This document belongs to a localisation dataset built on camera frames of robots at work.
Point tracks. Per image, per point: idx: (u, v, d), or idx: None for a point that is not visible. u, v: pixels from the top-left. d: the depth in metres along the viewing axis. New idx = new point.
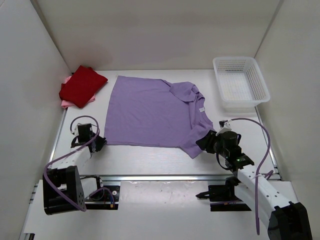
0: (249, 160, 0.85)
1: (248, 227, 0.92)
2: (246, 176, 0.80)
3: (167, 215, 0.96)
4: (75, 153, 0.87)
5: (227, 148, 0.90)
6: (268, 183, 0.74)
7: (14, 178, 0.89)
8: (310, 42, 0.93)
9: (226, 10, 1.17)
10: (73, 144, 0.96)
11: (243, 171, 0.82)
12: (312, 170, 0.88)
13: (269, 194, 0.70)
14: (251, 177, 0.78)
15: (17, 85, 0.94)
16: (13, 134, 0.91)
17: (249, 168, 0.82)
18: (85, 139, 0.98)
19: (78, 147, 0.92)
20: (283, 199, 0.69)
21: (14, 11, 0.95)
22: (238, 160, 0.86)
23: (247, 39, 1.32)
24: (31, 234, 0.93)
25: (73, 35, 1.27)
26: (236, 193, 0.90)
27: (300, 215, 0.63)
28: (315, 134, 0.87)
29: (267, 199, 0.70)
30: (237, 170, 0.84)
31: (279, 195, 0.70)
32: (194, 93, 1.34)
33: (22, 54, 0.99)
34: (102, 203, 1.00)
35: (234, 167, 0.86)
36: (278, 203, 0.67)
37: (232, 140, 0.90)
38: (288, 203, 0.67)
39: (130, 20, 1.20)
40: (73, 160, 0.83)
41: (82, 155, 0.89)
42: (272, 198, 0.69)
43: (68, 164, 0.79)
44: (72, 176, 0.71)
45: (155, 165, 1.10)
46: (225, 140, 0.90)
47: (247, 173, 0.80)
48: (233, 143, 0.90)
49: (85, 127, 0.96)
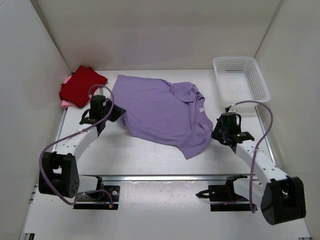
0: (249, 136, 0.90)
1: (247, 226, 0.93)
2: (245, 151, 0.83)
3: (168, 215, 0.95)
4: (80, 135, 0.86)
5: (226, 126, 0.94)
6: (267, 158, 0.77)
7: (14, 177, 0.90)
8: (309, 42, 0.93)
9: (226, 11, 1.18)
10: (83, 121, 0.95)
11: (242, 146, 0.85)
12: (312, 169, 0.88)
13: (266, 168, 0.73)
14: (249, 150, 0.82)
15: (17, 85, 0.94)
16: (13, 134, 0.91)
17: (249, 143, 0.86)
18: (95, 116, 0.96)
19: (86, 126, 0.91)
20: (280, 173, 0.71)
21: (14, 11, 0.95)
22: (238, 136, 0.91)
23: (246, 40, 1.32)
24: (31, 234, 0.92)
25: (73, 36, 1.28)
26: (236, 190, 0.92)
27: (296, 190, 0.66)
28: (315, 134, 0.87)
29: (264, 172, 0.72)
30: (237, 144, 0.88)
31: (276, 169, 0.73)
32: (194, 93, 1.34)
33: (22, 55, 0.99)
34: (102, 203, 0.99)
35: (234, 142, 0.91)
36: (275, 176, 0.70)
37: (232, 118, 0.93)
38: (284, 177, 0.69)
39: (130, 20, 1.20)
40: (75, 145, 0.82)
41: (87, 136, 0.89)
42: (269, 171, 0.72)
43: (68, 149, 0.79)
44: (68, 166, 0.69)
45: (155, 165, 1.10)
46: (223, 118, 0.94)
47: (246, 148, 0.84)
48: (232, 121, 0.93)
49: (98, 102, 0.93)
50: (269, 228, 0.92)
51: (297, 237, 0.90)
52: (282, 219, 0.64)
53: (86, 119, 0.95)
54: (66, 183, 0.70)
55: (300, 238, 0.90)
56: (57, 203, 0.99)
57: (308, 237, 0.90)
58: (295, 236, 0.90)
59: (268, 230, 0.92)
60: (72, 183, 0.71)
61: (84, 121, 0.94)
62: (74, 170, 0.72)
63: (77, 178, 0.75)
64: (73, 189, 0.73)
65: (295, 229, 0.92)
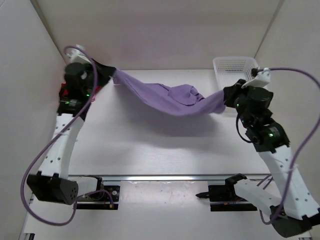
0: (283, 137, 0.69)
1: (247, 226, 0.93)
2: (277, 166, 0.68)
3: (167, 215, 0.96)
4: (61, 140, 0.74)
5: (253, 113, 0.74)
6: (300, 181, 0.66)
7: (14, 177, 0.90)
8: (309, 42, 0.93)
9: (226, 11, 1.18)
10: (61, 108, 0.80)
11: (275, 157, 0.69)
12: (312, 169, 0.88)
13: (299, 197, 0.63)
14: (283, 168, 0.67)
15: (17, 85, 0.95)
16: (13, 133, 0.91)
17: (285, 153, 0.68)
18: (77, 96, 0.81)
19: (68, 120, 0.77)
20: (312, 204, 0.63)
21: (14, 10, 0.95)
22: (270, 135, 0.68)
23: (246, 40, 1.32)
24: (31, 234, 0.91)
25: (73, 36, 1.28)
26: (236, 191, 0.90)
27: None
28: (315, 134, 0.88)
29: (295, 202, 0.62)
30: (267, 152, 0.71)
31: (309, 199, 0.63)
32: (193, 95, 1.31)
33: (23, 55, 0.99)
34: (102, 203, 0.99)
35: (262, 141, 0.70)
36: (307, 212, 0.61)
37: (262, 103, 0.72)
38: (316, 211, 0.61)
39: (130, 20, 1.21)
40: (59, 157, 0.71)
41: (70, 136, 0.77)
42: (301, 201, 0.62)
43: (52, 166, 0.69)
44: (58, 191, 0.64)
45: (155, 165, 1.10)
46: (250, 103, 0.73)
47: (279, 161, 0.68)
48: (262, 105, 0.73)
49: (75, 78, 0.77)
50: (269, 228, 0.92)
51: (297, 237, 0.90)
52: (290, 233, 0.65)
53: (64, 104, 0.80)
54: (63, 198, 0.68)
55: (300, 238, 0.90)
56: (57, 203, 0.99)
57: (308, 237, 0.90)
58: (295, 236, 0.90)
59: (268, 230, 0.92)
60: (68, 195, 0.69)
61: (63, 108, 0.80)
62: (66, 185, 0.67)
63: (73, 184, 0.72)
64: (71, 196, 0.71)
65: None
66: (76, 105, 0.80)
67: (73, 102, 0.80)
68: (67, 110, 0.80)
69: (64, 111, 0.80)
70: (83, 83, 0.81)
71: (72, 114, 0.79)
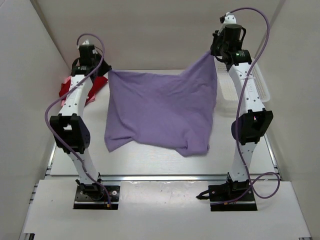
0: (248, 58, 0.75)
1: (247, 226, 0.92)
2: (237, 75, 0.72)
3: (167, 215, 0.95)
4: (77, 91, 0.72)
5: (227, 40, 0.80)
6: (254, 86, 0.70)
7: (14, 177, 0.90)
8: (307, 42, 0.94)
9: (225, 11, 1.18)
10: (74, 71, 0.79)
11: (237, 68, 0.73)
12: (311, 169, 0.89)
13: (249, 98, 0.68)
14: (241, 76, 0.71)
15: (17, 85, 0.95)
16: (15, 133, 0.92)
17: (246, 66, 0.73)
18: (87, 64, 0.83)
19: (81, 78, 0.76)
20: (260, 104, 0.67)
21: (15, 11, 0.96)
22: (237, 54, 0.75)
23: (246, 40, 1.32)
24: (30, 234, 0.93)
25: (73, 36, 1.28)
26: (232, 176, 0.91)
27: (265, 123, 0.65)
28: (313, 134, 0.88)
29: (245, 101, 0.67)
30: (231, 66, 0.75)
31: (258, 101, 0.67)
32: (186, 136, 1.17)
33: (23, 55, 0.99)
34: (102, 203, 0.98)
35: (230, 60, 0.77)
36: (252, 108, 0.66)
37: (236, 31, 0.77)
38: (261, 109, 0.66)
39: (130, 20, 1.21)
40: (76, 103, 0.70)
41: (84, 90, 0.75)
42: (250, 100, 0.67)
43: (70, 110, 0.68)
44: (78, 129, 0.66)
45: (155, 165, 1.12)
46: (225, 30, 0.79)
47: (239, 71, 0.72)
48: (235, 35, 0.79)
49: (87, 49, 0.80)
50: (269, 229, 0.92)
51: (297, 237, 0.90)
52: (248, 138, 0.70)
53: (76, 68, 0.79)
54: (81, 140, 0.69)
55: (300, 238, 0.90)
56: (56, 203, 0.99)
57: (308, 237, 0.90)
58: (295, 236, 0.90)
59: (268, 230, 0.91)
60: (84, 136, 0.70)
61: (76, 70, 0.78)
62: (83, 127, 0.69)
63: (88, 130, 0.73)
64: (86, 141, 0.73)
65: (296, 230, 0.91)
66: (86, 69, 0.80)
67: (83, 67, 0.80)
68: (78, 72, 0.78)
69: (76, 73, 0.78)
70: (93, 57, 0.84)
71: (84, 74, 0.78)
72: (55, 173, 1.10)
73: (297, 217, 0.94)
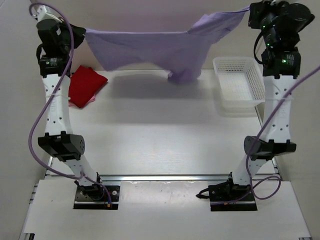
0: (294, 69, 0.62)
1: (248, 227, 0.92)
2: (272, 92, 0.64)
3: (167, 215, 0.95)
4: (56, 101, 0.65)
5: (280, 33, 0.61)
6: (287, 110, 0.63)
7: (14, 176, 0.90)
8: (308, 42, 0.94)
9: (226, 11, 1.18)
10: (43, 69, 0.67)
11: (276, 82, 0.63)
12: (312, 170, 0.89)
13: (276, 124, 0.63)
14: (277, 96, 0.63)
15: (18, 85, 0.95)
16: (15, 133, 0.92)
17: (288, 82, 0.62)
18: (57, 54, 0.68)
19: (57, 81, 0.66)
20: (286, 134, 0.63)
21: (15, 11, 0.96)
22: (283, 60, 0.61)
23: (246, 40, 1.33)
24: (31, 234, 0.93)
25: None
26: (234, 178, 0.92)
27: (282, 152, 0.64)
28: (313, 134, 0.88)
29: (270, 128, 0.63)
30: (271, 76, 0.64)
31: (285, 130, 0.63)
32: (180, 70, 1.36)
33: (23, 55, 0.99)
34: (102, 203, 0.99)
35: (270, 65, 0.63)
36: (275, 138, 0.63)
37: (296, 24, 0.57)
38: (283, 141, 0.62)
39: (130, 20, 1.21)
40: (61, 117, 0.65)
41: (63, 95, 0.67)
42: (276, 128, 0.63)
43: (58, 127, 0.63)
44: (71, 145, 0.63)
45: (155, 165, 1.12)
46: (283, 18, 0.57)
47: (276, 88, 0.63)
48: (290, 26, 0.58)
49: (50, 34, 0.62)
50: (269, 228, 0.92)
51: (297, 237, 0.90)
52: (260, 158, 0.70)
53: (45, 63, 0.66)
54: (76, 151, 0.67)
55: (300, 237, 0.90)
56: (57, 203, 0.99)
57: (308, 237, 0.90)
58: (295, 236, 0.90)
59: (268, 230, 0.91)
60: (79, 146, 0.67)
61: (45, 68, 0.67)
62: (75, 140, 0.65)
63: (79, 136, 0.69)
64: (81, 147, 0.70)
65: (296, 230, 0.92)
66: (57, 63, 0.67)
67: (53, 60, 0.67)
68: (51, 71, 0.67)
69: (48, 72, 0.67)
70: (61, 40, 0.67)
71: (58, 73, 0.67)
72: (55, 173, 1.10)
73: (297, 217, 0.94)
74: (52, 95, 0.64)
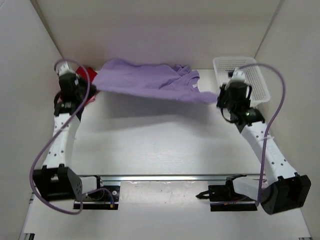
0: (259, 117, 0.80)
1: (248, 227, 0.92)
2: (254, 136, 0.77)
3: (167, 215, 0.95)
4: (62, 135, 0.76)
5: (234, 99, 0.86)
6: (276, 148, 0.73)
7: (14, 177, 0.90)
8: (308, 41, 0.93)
9: (226, 10, 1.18)
10: (58, 110, 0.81)
11: (251, 129, 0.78)
12: (312, 170, 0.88)
13: (275, 162, 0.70)
14: (258, 137, 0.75)
15: (17, 85, 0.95)
16: (14, 134, 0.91)
17: (261, 126, 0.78)
18: (71, 99, 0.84)
19: (67, 119, 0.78)
20: (289, 169, 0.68)
21: (14, 10, 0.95)
22: (247, 114, 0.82)
23: (246, 40, 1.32)
24: (31, 234, 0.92)
25: (73, 36, 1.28)
26: (236, 188, 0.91)
27: (301, 191, 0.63)
28: (313, 134, 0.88)
29: (272, 166, 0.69)
30: (245, 126, 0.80)
31: (285, 164, 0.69)
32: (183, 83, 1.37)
33: (22, 55, 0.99)
34: (102, 203, 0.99)
35: (241, 121, 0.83)
36: (283, 174, 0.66)
37: (242, 89, 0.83)
38: (292, 175, 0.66)
39: (130, 20, 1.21)
40: (62, 149, 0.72)
41: (69, 131, 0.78)
42: (277, 165, 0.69)
43: (57, 159, 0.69)
44: (66, 181, 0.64)
45: (155, 165, 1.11)
46: (232, 89, 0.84)
47: (255, 132, 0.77)
48: (241, 94, 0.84)
49: (69, 82, 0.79)
50: (269, 228, 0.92)
51: (297, 237, 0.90)
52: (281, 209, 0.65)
53: (60, 106, 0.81)
54: (70, 191, 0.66)
55: (300, 238, 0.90)
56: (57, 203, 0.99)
57: (308, 237, 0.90)
58: (295, 236, 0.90)
59: (268, 230, 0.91)
60: (75, 187, 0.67)
61: (59, 109, 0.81)
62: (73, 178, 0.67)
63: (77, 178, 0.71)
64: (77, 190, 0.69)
65: (296, 230, 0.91)
66: (71, 106, 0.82)
67: (68, 104, 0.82)
68: (63, 111, 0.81)
69: (60, 112, 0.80)
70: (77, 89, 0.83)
71: (70, 113, 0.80)
72: None
73: (297, 217, 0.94)
74: (60, 129, 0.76)
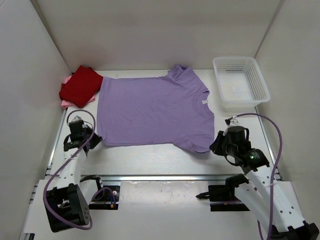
0: (264, 159, 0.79)
1: (247, 227, 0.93)
2: (260, 182, 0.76)
3: (167, 215, 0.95)
4: (71, 163, 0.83)
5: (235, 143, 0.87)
6: (283, 195, 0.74)
7: (14, 177, 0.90)
8: (308, 41, 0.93)
9: (226, 10, 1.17)
10: (66, 146, 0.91)
11: (257, 174, 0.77)
12: (312, 170, 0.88)
13: (283, 210, 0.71)
14: (265, 184, 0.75)
15: (17, 85, 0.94)
16: (14, 134, 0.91)
17: (265, 171, 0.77)
18: (78, 138, 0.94)
19: (75, 151, 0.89)
20: (297, 217, 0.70)
21: (14, 11, 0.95)
22: (251, 157, 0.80)
23: (246, 40, 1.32)
24: (31, 234, 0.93)
25: (73, 36, 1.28)
26: (237, 195, 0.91)
27: (311, 238, 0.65)
28: (314, 134, 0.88)
29: (280, 215, 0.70)
30: (250, 172, 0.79)
31: (293, 212, 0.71)
32: (188, 95, 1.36)
33: (22, 54, 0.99)
34: (102, 203, 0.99)
35: (246, 164, 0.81)
36: (292, 223, 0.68)
37: (240, 133, 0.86)
38: (302, 224, 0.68)
39: (130, 20, 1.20)
40: (71, 174, 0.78)
41: (78, 161, 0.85)
42: (286, 214, 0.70)
43: (68, 180, 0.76)
44: (75, 199, 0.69)
45: (155, 165, 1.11)
46: (231, 134, 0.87)
47: (261, 178, 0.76)
48: (241, 137, 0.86)
49: (78, 125, 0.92)
50: None
51: None
52: None
53: (69, 144, 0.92)
54: (79, 212, 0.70)
55: None
56: None
57: None
58: None
59: None
60: (83, 209, 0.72)
61: (68, 146, 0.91)
62: (82, 199, 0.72)
63: (85, 203, 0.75)
64: (86, 214, 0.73)
65: None
66: (77, 143, 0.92)
67: (76, 141, 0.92)
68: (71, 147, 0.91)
69: (69, 148, 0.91)
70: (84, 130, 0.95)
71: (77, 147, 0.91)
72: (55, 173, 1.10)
73: None
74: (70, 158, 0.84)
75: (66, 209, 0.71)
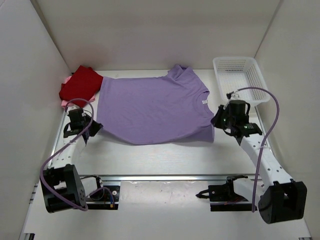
0: (257, 129, 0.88)
1: (247, 226, 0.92)
2: (251, 146, 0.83)
3: (167, 215, 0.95)
4: (70, 147, 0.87)
5: (234, 114, 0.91)
6: (272, 157, 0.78)
7: (14, 177, 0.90)
8: (308, 41, 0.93)
9: (226, 10, 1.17)
10: (66, 133, 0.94)
11: (248, 139, 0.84)
12: (312, 170, 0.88)
13: (271, 168, 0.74)
14: (255, 146, 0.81)
15: (17, 85, 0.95)
16: (14, 133, 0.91)
17: (256, 137, 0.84)
18: (78, 127, 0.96)
19: (73, 137, 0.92)
20: (285, 176, 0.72)
21: (14, 11, 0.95)
22: (245, 127, 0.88)
23: (246, 39, 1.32)
24: (31, 234, 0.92)
25: (73, 36, 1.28)
26: (236, 188, 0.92)
27: (297, 196, 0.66)
28: (314, 133, 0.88)
29: (268, 172, 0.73)
30: (243, 137, 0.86)
31: (281, 170, 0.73)
32: (188, 95, 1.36)
33: (22, 55, 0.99)
34: (102, 203, 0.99)
35: (240, 133, 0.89)
36: (278, 178, 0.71)
37: (241, 105, 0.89)
38: (288, 181, 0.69)
39: (129, 20, 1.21)
40: (69, 156, 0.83)
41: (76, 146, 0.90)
42: (273, 172, 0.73)
43: (65, 162, 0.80)
44: (71, 177, 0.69)
45: (155, 165, 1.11)
46: (231, 106, 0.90)
47: (252, 142, 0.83)
48: (241, 110, 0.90)
49: (77, 113, 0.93)
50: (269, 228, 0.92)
51: (297, 237, 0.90)
52: (279, 218, 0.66)
53: (69, 131, 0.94)
54: (74, 193, 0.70)
55: (300, 238, 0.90)
56: None
57: (308, 237, 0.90)
58: (295, 236, 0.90)
59: (268, 230, 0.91)
60: (79, 191, 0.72)
61: (68, 133, 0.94)
62: (77, 179, 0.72)
63: (81, 184, 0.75)
64: (82, 197, 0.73)
65: (296, 229, 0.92)
66: (76, 131, 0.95)
67: (75, 130, 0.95)
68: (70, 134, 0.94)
69: (68, 134, 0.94)
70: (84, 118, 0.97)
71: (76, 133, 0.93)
72: None
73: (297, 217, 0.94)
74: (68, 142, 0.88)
75: (62, 189, 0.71)
